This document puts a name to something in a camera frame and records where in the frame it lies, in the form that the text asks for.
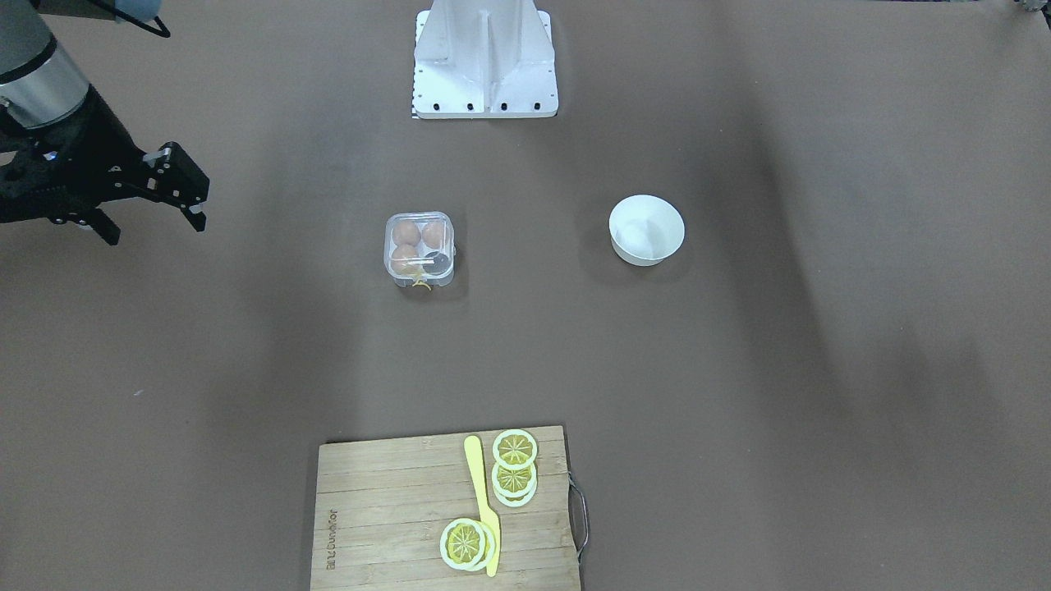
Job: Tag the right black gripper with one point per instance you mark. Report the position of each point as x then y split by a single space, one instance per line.
105 141

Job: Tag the clear plastic egg box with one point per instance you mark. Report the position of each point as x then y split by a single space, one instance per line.
441 268

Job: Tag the brown egg from bowl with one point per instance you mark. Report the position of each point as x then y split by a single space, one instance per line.
435 234

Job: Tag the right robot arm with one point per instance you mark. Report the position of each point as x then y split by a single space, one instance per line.
40 83

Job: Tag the brown egg near slot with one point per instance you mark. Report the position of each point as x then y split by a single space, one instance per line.
406 232

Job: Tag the brown egg slot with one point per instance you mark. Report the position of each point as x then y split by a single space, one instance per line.
406 232
404 260

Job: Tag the brown egg far slot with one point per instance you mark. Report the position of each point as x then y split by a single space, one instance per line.
404 260

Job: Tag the wooden cutting board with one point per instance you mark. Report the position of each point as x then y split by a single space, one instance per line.
381 507

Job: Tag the yellow plastic knife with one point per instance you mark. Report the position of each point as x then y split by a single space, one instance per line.
474 454

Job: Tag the lemon slice front lower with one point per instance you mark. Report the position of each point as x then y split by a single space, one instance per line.
515 449

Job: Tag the lemon slice top upper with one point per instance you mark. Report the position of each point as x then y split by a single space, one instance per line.
462 545

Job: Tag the lemon slice back lower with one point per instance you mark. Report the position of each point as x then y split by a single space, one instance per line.
514 487

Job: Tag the lemon slice under upper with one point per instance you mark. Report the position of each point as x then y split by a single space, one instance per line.
491 547

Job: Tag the white ceramic bowl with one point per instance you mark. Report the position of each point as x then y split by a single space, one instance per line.
644 230

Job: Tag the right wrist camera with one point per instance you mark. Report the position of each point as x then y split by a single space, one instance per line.
26 176

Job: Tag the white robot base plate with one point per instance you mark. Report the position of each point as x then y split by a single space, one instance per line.
484 60

